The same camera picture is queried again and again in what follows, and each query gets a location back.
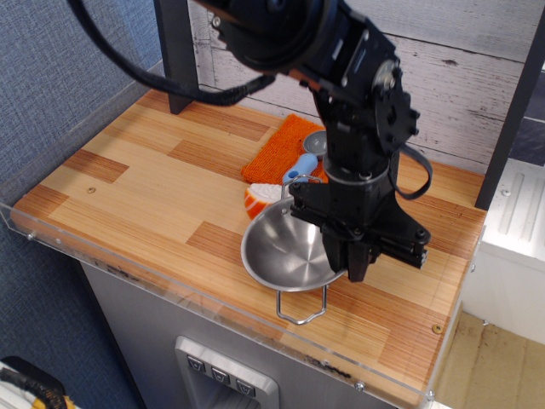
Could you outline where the clear acrylic table guard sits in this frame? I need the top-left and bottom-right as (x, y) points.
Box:
(1, 56), (484, 406)

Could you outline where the white grooved side unit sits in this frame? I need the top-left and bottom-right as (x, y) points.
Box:
(462, 159), (544, 343)

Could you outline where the grey cabinet front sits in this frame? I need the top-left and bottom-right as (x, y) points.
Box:
(83, 264), (389, 408)

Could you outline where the orange salmon sushi toy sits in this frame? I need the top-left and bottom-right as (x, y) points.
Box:
(244, 183), (282, 220)

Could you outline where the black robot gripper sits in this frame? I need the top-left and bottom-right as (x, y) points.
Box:
(288, 176), (431, 282)

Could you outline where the dark grey left post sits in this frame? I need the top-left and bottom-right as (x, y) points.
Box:
(154, 0), (198, 90)

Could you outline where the stainless steel colander bowl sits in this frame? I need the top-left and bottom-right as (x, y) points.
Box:
(241, 175), (346, 325)

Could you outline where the blue grey ice cream scoop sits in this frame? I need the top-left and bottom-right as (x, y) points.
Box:
(283, 130), (327, 183)

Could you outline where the dark grey right post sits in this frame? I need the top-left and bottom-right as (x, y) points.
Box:
(474, 8), (544, 210)

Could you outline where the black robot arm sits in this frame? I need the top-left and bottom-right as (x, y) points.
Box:
(206, 1), (431, 282)

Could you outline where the silver dispenser button panel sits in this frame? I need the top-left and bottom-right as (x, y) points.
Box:
(175, 336), (280, 408)

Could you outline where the dark grey post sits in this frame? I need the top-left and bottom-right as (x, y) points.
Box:
(474, 8), (544, 210)
(154, 0), (198, 90)

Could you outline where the orange knitted cloth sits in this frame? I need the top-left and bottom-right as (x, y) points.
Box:
(241, 114), (324, 184)

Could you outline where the black and yellow object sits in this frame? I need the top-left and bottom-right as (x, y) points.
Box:
(1, 356), (77, 409)

